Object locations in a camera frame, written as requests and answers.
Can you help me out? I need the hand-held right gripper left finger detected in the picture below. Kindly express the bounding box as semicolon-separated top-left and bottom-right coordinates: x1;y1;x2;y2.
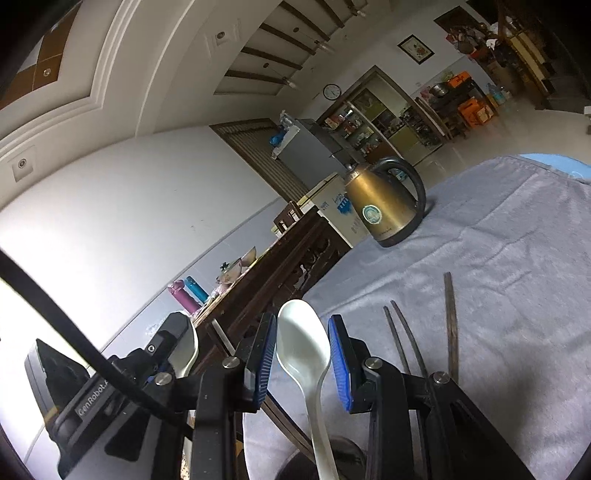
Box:
190;312;278;480

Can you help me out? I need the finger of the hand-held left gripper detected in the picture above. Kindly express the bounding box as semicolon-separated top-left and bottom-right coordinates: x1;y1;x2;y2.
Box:
147;312;194;372

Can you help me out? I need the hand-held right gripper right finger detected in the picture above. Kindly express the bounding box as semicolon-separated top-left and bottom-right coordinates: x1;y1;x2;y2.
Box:
327;315;536;480

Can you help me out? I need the white ceramic spoon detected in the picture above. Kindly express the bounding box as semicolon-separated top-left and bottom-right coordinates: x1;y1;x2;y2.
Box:
178;318;199;377

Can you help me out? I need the white plastic spoon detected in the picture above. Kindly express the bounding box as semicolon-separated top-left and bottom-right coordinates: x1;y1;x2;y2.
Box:
276;299;340;480

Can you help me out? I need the thin grey metal chopstick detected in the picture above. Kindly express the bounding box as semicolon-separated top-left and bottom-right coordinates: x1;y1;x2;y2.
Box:
383;306;413;376
390;300;429;378

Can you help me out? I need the dark metal utensil holder cup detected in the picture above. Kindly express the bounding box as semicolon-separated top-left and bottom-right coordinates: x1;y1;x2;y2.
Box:
276;438;370;480

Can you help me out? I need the pink water bottle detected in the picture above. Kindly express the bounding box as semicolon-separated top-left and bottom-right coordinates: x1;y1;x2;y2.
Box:
167;280;202;315

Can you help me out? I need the blue water bottle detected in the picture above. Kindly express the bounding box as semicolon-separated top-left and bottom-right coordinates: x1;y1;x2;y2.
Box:
185;276;210;304

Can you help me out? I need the ceramic bowl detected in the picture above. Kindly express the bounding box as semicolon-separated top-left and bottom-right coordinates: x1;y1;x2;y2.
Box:
217;247;257;283

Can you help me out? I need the dark wooden sideboard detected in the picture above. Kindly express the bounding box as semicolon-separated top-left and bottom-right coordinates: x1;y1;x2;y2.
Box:
190;207;352;480

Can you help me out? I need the wooden chair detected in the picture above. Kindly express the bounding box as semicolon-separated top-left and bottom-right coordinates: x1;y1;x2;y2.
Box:
273;201;302;237

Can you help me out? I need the white chest freezer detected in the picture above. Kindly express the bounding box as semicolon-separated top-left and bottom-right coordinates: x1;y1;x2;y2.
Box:
295;172;370;247

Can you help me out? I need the gold electric kettle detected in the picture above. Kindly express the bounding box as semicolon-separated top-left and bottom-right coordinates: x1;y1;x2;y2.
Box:
342;157;427;248

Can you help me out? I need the grey tablecloth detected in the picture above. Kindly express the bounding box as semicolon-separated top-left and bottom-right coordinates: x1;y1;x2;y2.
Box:
242;156;591;480

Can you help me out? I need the wooden lattice screen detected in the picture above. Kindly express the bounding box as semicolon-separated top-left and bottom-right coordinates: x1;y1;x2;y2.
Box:
209;119;319;205

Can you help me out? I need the grey refrigerator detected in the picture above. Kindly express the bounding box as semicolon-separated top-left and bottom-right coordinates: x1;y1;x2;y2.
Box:
276;119;354;186

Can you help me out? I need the glass door pantry cabinet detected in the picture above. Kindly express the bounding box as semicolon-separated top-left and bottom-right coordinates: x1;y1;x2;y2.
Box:
318;65;445;168

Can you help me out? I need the orange cardboard box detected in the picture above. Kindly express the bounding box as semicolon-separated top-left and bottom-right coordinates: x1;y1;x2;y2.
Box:
457;96;496;128

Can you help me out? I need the blue round table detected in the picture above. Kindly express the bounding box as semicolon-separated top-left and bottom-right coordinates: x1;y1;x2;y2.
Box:
521;151;591;182

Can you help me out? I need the black cable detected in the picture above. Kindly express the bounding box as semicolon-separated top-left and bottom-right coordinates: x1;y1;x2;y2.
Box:
0;250;191;426

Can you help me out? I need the framed wall picture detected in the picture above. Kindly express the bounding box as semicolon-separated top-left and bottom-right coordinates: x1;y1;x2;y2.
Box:
397;34;435;65

